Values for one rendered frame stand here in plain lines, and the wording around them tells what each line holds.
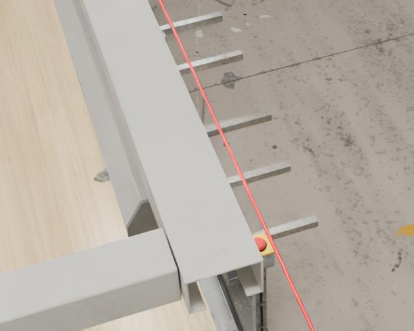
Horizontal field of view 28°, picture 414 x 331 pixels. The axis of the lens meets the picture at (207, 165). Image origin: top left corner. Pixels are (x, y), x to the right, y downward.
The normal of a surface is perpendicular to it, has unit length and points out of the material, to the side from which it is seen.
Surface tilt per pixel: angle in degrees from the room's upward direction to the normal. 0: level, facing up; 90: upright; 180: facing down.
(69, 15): 61
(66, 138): 0
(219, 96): 0
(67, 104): 0
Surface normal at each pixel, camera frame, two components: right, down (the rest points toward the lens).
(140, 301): 0.30, 0.70
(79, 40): -0.86, -0.09
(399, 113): -0.06, -0.66
